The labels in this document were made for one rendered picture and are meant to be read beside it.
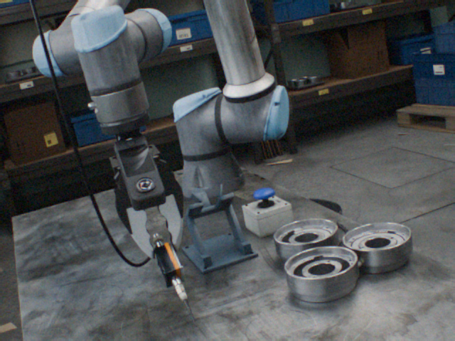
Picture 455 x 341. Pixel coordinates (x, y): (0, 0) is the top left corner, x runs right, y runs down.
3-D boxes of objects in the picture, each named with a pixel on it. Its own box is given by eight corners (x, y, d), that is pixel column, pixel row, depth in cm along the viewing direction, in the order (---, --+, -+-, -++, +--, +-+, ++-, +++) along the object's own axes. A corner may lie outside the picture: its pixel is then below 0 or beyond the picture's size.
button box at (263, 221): (295, 226, 112) (291, 202, 111) (260, 238, 110) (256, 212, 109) (276, 215, 119) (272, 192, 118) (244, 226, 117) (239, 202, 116)
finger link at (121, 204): (151, 226, 89) (142, 170, 87) (153, 231, 88) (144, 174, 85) (119, 232, 88) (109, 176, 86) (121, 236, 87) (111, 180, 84)
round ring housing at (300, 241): (353, 249, 97) (350, 226, 96) (303, 274, 92) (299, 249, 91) (313, 235, 106) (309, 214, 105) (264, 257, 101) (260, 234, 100)
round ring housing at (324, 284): (366, 297, 82) (363, 271, 81) (291, 310, 82) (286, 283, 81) (354, 266, 92) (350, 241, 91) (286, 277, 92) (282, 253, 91)
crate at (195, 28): (202, 38, 479) (196, 11, 473) (217, 37, 444) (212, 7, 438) (138, 51, 463) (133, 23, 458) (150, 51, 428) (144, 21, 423)
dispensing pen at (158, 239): (185, 323, 81) (145, 230, 91) (188, 336, 84) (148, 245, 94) (200, 317, 81) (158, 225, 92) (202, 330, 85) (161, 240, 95)
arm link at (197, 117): (193, 143, 151) (182, 90, 148) (244, 138, 146) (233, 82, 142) (173, 158, 140) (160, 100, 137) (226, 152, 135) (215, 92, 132)
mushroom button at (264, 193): (281, 214, 112) (277, 189, 111) (262, 220, 111) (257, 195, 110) (273, 209, 116) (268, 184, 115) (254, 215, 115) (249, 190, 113)
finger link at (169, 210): (186, 231, 96) (164, 180, 93) (195, 245, 90) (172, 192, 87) (168, 240, 95) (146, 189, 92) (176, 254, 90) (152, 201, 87)
